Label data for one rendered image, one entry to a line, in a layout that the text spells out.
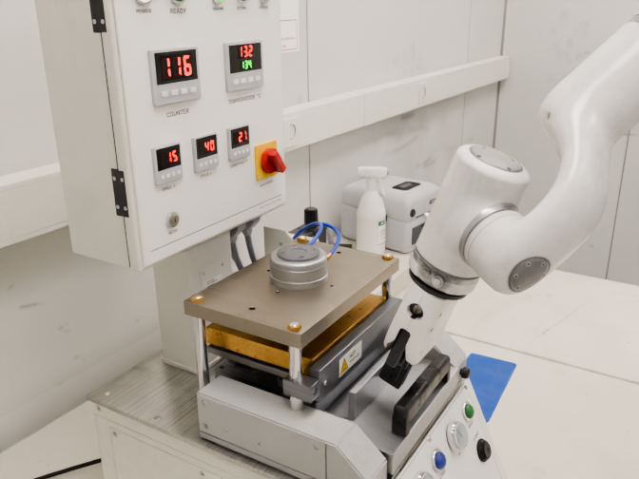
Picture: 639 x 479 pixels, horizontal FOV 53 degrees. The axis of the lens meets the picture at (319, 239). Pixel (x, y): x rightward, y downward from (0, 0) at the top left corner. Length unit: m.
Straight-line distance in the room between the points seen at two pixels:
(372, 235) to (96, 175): 1.06
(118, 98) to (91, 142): 0.08
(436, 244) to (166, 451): 0.48
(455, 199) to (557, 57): 2.52
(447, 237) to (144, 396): 0.52
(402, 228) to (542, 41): 1.63
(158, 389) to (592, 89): 0.71
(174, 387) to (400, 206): 0.97
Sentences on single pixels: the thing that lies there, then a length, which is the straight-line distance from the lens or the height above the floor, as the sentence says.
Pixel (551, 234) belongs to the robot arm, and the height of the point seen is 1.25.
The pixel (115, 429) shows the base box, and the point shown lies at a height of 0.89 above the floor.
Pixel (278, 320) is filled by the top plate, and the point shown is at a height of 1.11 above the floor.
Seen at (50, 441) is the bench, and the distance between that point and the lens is 1.27.
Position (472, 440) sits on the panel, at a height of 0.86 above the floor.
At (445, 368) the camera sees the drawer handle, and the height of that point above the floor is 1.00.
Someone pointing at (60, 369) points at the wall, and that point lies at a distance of 1.32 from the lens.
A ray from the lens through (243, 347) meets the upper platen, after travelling 0.86.
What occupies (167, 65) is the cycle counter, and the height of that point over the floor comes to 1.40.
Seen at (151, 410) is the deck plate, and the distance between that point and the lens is 0.97.
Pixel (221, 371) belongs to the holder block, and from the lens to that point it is 0.91.
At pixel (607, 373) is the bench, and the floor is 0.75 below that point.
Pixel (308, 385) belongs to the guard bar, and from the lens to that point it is 0.78.
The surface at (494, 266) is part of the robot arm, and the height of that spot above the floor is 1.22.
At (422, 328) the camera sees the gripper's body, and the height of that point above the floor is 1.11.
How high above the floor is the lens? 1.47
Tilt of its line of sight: 20 degrees down
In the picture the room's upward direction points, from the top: 1 degrees counter-clockwise
